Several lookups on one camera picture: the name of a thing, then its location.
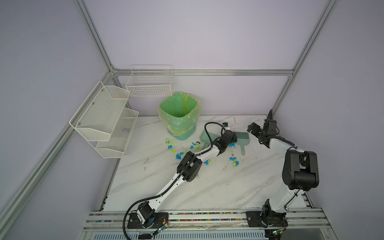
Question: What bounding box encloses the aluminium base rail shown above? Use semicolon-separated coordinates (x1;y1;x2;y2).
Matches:
80;208;337;240

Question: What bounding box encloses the white mesh two-tier shelf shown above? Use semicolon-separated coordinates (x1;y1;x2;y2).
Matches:
69;82;139;159

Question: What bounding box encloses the green hand brush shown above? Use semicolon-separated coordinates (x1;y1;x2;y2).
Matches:
235;132;250;156

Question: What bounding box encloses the paper scrap cluster right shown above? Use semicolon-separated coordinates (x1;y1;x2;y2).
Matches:
230;157;239;168

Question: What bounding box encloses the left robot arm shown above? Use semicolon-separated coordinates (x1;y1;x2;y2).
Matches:
127;128;238;228

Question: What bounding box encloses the green plastic trash bin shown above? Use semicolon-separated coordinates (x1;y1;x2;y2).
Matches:
158;92;201;141

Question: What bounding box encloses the green plastic dustpan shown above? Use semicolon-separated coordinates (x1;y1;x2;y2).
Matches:
200;131;221;150

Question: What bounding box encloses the white wire basket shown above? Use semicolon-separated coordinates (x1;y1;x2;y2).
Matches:
126;65;174;97

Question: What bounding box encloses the paper scrap cluster upper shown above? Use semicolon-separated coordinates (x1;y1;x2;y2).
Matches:
190;142;201;149

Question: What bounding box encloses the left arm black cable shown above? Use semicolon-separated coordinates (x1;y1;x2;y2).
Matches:
122;121;229;240

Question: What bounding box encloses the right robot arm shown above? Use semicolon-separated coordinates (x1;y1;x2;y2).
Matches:
247;117;320;228

